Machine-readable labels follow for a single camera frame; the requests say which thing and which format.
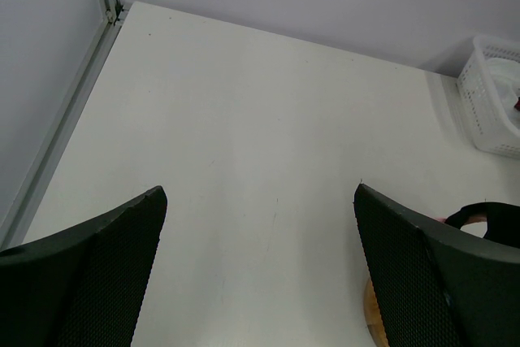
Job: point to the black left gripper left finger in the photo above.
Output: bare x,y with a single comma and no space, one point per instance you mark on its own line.
83,286

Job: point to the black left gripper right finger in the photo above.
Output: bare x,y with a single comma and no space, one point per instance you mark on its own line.
437,285

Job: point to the black gold-logo baseball cap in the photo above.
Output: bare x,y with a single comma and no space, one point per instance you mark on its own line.
502,221

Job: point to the pink baseball cap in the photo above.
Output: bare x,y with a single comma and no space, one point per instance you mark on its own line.
479,218

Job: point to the white plastic basket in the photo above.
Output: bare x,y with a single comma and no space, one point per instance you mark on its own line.
489,127

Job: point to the white baseball cap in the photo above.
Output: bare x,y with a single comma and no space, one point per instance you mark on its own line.
505,76

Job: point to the aluminium frame post left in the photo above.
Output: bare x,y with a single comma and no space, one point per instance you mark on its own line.
51,53

